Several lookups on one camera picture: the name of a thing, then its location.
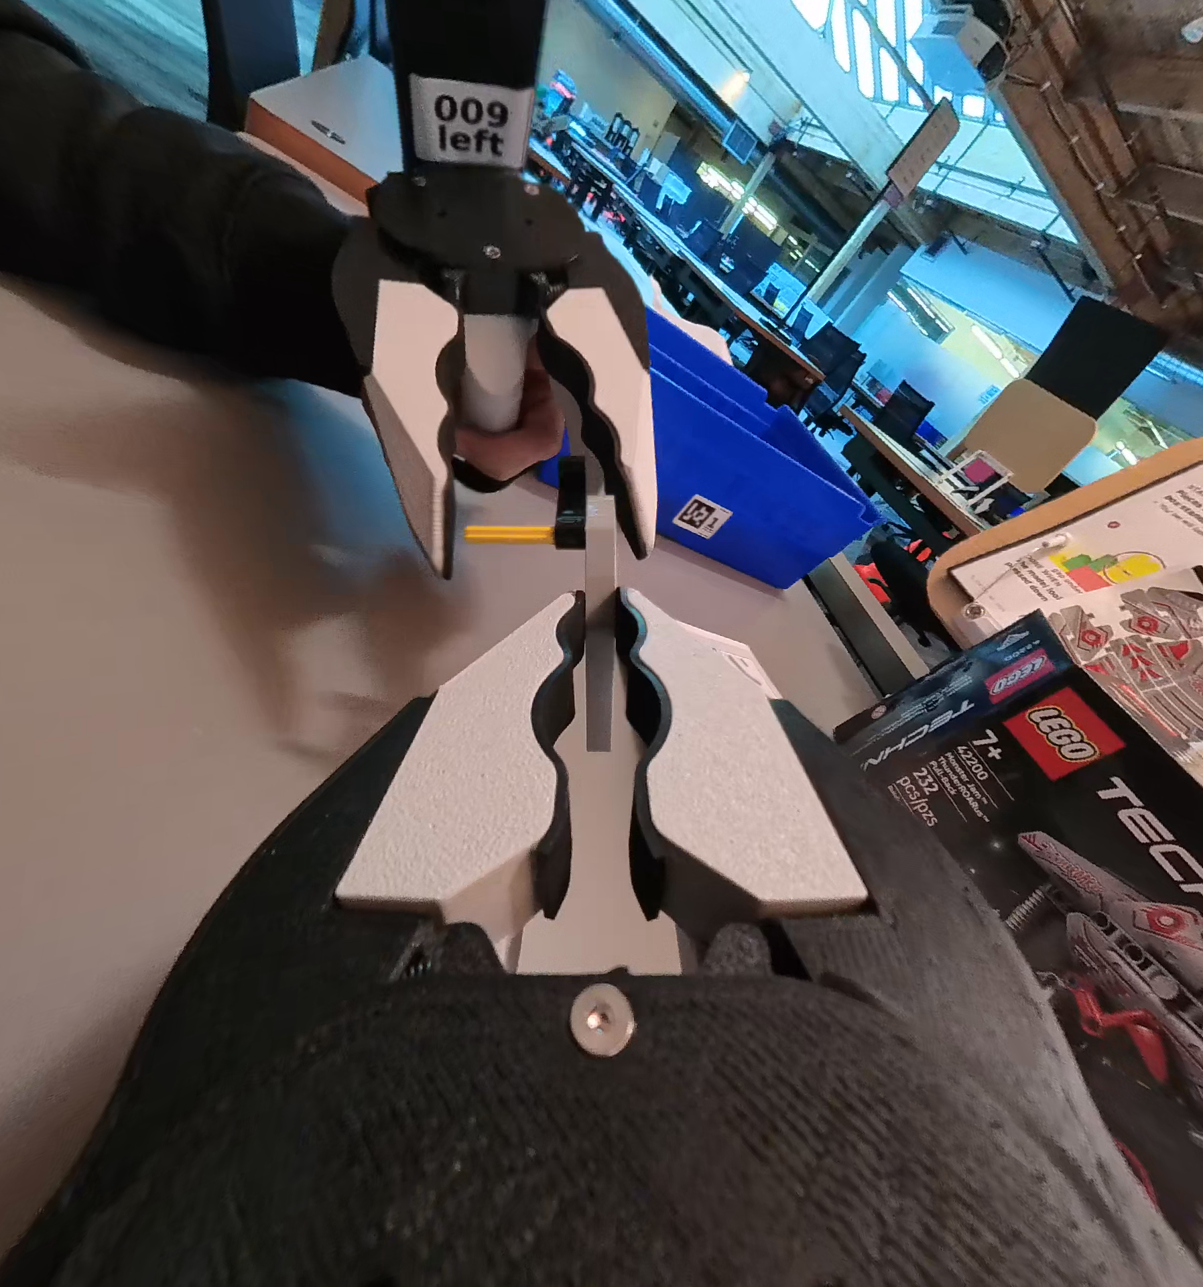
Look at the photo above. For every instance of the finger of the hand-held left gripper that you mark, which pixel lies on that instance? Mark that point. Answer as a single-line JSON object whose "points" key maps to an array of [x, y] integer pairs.
{"points": [[616, 403], [404, 382]]}

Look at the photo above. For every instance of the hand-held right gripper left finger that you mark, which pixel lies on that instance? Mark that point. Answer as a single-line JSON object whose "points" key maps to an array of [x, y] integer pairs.
{"points": [[440, 814]]}

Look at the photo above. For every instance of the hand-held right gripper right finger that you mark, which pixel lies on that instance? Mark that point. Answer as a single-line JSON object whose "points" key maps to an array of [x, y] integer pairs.
{"points": [[762, 814]]}

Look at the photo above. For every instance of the black toy connector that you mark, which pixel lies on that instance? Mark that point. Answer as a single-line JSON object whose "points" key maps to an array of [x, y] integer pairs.
{"points": [[570, 503]]}

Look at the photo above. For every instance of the yellow toy axle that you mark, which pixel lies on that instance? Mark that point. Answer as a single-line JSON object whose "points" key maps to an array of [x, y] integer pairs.
{"points": [[505, 535]]}

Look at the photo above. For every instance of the grey bent toy beam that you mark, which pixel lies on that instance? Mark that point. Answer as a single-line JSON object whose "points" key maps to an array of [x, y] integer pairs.
{"points": [[601, 653]]}

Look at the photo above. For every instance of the person's left forearm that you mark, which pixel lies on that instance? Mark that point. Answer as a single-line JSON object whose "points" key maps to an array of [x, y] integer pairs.
{"points": [[108, 201]]}

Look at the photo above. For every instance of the grey desk with dark edge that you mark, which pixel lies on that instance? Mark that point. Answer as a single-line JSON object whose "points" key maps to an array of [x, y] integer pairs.
{"points": [[868, 624]]}

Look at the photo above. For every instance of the long wooden desk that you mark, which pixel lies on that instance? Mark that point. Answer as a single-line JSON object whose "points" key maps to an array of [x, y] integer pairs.
{"points": [[912, 472]]}

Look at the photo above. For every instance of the person's left hand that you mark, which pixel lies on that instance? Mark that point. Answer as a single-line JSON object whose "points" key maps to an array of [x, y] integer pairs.
{"points": [[510, 448]]}

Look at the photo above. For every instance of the white instruction booklet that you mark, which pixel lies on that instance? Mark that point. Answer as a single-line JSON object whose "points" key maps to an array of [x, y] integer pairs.
{"points": [[756, 669]]}

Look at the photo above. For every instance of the blue plastic bin with label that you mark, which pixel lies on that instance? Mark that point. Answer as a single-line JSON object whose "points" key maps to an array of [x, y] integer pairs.
{"points": [[762, 472]]}

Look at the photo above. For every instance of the white table with wooden edge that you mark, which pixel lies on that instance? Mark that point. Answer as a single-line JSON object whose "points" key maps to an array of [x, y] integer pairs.
{"points": [[309, 110]]}

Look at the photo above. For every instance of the black red office chair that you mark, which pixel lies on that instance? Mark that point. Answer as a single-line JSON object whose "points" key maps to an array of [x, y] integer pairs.
{"points": [[888, 584]]}

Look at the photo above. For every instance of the black toy set box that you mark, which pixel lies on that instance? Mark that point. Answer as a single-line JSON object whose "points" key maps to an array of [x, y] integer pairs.
{"points": [[1063, 834]]}

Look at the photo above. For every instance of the wooden board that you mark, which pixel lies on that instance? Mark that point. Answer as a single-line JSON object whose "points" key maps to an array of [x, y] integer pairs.
{"points": [[963, 573]]}

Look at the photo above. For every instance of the hanging sign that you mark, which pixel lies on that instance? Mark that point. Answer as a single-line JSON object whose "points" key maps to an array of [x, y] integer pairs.
{"points": [[923, 147]]}

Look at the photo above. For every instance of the tan panel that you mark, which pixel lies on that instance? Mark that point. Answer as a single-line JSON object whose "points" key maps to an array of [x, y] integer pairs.
{"points": [[1032, 437]]}

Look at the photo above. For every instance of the grey red sticker sheet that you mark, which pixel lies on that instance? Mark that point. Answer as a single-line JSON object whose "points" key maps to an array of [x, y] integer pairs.
{"points": [[1153, 653]]}

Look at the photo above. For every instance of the black panel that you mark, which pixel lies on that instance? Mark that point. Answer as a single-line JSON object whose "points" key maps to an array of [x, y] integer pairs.
{"points": [[1098, 352]]}

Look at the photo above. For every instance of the white printed sheet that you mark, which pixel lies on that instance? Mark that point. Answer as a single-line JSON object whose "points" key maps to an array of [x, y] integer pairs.
{"points": [[1144, 513]]}

